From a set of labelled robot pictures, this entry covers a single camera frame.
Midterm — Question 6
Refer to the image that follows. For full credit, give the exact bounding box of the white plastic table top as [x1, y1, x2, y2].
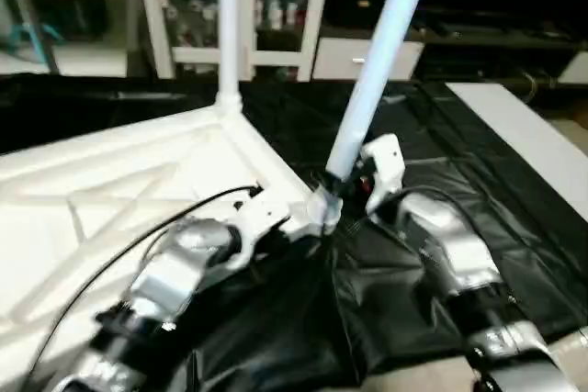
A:
[0, 96, 346, 367]

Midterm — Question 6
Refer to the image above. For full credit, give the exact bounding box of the black table mat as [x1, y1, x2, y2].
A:
[0, 71, 588, 386]

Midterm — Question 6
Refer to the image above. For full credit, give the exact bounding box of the white drawer unit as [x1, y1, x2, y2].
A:
[312, 38, 425, 83]

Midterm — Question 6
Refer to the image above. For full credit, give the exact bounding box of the white side table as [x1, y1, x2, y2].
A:
[447, 82, 588, 220]

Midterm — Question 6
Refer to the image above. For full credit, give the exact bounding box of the black low media cabinet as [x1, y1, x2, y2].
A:
[415, 10, 588, 83]

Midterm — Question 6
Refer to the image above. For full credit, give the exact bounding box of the white glass door cabinet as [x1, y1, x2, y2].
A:
[134, 0, 334, 83]

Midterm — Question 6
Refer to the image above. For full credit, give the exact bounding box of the blue plastic stool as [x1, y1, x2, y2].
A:
[0, 21, 62, 55]

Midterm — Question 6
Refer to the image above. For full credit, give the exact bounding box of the grey metal frame post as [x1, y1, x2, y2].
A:
[4, 0, 60, 73]

